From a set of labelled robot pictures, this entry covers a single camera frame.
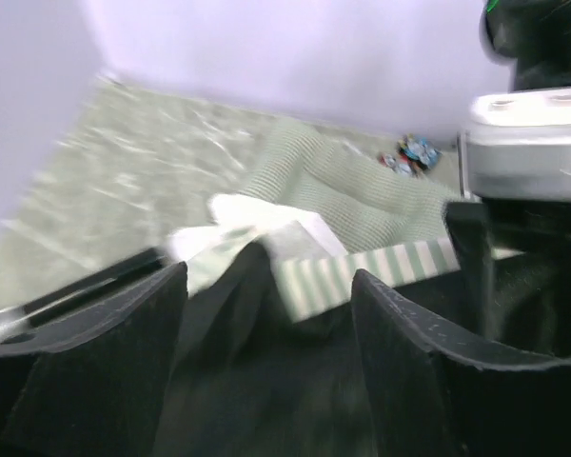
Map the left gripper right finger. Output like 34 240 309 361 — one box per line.
351 270 571 456

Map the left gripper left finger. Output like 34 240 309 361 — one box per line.
0 264 187 456

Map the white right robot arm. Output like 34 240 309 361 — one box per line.
480 0 571 91

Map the black handheld microphone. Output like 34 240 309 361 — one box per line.
0 248 167 345

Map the grey checked cushion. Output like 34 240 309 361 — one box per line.
239 119 460 252

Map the red owl number tag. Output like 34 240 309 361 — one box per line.
379 154 413 176

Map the blue owl tag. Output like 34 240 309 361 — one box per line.
399 135 442 175

